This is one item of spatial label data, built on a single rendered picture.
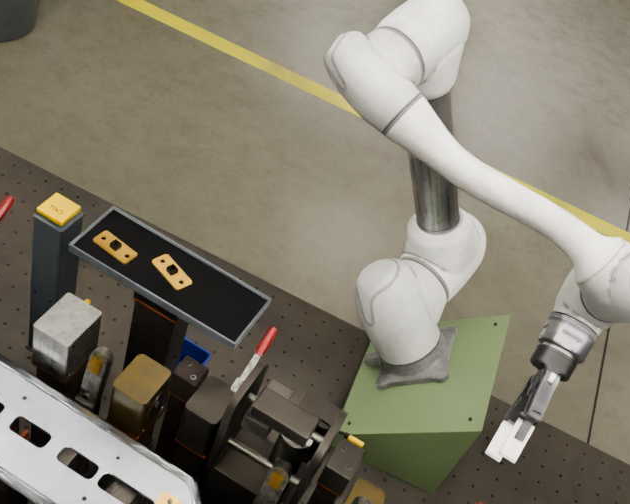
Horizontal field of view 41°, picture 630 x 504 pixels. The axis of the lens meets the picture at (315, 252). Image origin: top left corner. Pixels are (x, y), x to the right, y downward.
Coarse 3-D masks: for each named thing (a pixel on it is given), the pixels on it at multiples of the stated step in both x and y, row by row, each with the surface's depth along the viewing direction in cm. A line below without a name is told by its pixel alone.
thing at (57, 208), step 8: (48, 200) 163; (56, 200) 163; (64, 200) 164; (40, 208) 161; (48, 208) 161; (56, 208) 162; (64, 208) 162; (72, 208) 163; (80, 208) 164; (48, 216) 160; (56, 216) 161; (64, 216) 161; (72, 216) 163
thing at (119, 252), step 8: (104, 232) 161; (96, 240) 159; (104, 240) 159; (112, 240) 160; (120, 240) 160; (104, 248) 158; (112, 248) 158; (120, 248) 159; (128, 248) 160; (120, 256) 158; (136, 256) 159
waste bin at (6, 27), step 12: (0, 0) 357; (12, 0) 360; (24, 0) 365; (36, 0) 376; (0, 12) 362; (12, 12) 365; (24, 12) 370; (36, 12) 383; (0, 24) 366; (12, 24) 370; (24, 24) 375; (0, 36) 371; (12, 36) 374
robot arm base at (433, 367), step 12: (444, 336) 201; (444, 348) 197; (372, 360) 204; (420, 360) 193; (432, 360) 194; (444, 360) 195; (384, 372) 200; (396, 372) 196; (408, 372) 194; (420, 372) 194; (432, 372) 193; (444, 372) 192; (384, 384) 198; (396, 384) 197; (408, 384) 196
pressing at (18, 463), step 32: (0, 384) 152; (32, 384) 153; (0, 416) 147; (32, 416) 149; (64, 416) 151; (96, 416) 152; (0, 448) 143; (32, 448) 145; (64, 448) 147; (96, 448) 148; (128, 448) 150; (0, 480) 141; (32, 480) 141; (64, 480) 143; (96, 480) 144; (128, 480) 146; (160, 480) 147; (192, 480) 148
